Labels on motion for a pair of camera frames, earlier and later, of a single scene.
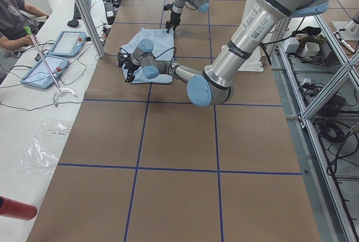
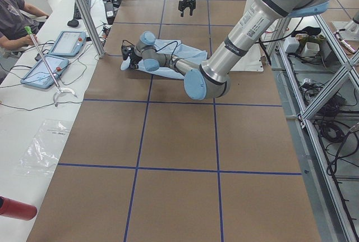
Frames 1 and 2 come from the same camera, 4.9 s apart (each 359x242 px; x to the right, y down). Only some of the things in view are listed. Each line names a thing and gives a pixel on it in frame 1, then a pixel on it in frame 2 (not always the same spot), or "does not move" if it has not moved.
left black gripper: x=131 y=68 to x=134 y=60
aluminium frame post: x=85 y=13 does not move
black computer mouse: x=73 y=23 does not move
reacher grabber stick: x=29 y=32 does not move
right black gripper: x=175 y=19 to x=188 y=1
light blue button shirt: x=163 y=41 to x=176 y=48
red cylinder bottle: x=16 y=210 does not move
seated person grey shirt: x=14 y=16 does not move
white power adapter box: x=290 y=45 does not move
